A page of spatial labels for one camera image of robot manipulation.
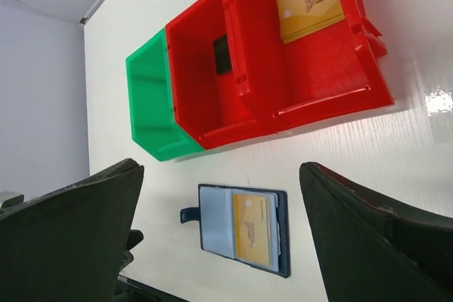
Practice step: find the red plastic bin middle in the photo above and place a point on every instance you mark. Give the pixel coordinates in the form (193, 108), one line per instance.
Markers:
(207, 106)

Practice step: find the red plastic bin right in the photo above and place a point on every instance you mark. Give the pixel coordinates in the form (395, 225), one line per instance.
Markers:
(326, 74)

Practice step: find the gold card sleeve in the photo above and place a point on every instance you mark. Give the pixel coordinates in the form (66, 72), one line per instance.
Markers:
(296, 27)
(308, 5)

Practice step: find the gold VIP card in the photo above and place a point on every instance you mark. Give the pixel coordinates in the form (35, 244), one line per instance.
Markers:
(252, 228)

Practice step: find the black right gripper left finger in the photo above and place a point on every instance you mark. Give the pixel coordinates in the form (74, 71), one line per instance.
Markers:
(62, 246)

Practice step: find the red plastic bin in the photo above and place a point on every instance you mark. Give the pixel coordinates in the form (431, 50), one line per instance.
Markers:
(207, 106)
(326, 74)

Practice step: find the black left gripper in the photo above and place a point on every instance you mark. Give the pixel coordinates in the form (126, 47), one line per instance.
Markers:
(126, 241)

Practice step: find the black card in red bin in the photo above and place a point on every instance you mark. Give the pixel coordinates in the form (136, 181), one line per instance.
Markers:
(222, 55)

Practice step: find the blue leather card holder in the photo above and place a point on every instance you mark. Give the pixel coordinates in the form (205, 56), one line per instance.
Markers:
(215, 215)

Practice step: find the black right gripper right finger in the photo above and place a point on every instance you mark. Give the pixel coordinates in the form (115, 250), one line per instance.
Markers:
(371, 247)

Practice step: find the green plastic bin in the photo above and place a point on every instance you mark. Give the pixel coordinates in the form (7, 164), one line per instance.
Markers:
(152, 115)

